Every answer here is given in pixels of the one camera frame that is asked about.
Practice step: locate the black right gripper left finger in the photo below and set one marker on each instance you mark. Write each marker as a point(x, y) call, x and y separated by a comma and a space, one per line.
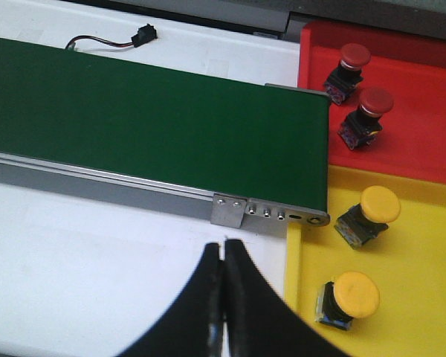
point(193, 323)

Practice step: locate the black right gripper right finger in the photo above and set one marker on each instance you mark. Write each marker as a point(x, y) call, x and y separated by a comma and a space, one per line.
point(259, 322)

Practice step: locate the yellow mushroom push button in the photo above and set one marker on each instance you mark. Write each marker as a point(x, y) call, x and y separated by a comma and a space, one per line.
point(377, 208)

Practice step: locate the red mushroom push button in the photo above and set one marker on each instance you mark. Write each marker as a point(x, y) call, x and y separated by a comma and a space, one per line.
point(361, 126)

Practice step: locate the yellow plastic tray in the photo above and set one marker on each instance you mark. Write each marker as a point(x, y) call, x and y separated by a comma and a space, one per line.
point(407, 263)

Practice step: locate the green conveyor belt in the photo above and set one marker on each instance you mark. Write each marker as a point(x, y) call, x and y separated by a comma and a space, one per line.
point(142, 121)

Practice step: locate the red plastic tray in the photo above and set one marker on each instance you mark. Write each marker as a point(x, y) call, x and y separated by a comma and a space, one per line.
point(412, 69)

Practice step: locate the grey stone counter slab left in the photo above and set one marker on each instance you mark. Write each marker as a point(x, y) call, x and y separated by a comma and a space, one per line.
point(223, 14)

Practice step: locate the grey stone counter slab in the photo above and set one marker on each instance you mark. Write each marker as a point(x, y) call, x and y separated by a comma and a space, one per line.
point(425, 18)
point(223, 14)

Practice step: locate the grey stone counter slab right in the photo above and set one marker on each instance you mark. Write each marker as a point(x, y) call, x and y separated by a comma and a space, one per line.
point(425, 18)

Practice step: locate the aluminium conveyor frame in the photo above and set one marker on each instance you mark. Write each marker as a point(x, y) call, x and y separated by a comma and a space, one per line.
point(220, 208)

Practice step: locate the black sensor with cable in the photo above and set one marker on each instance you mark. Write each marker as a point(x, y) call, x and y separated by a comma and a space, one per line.
point(143, 36)

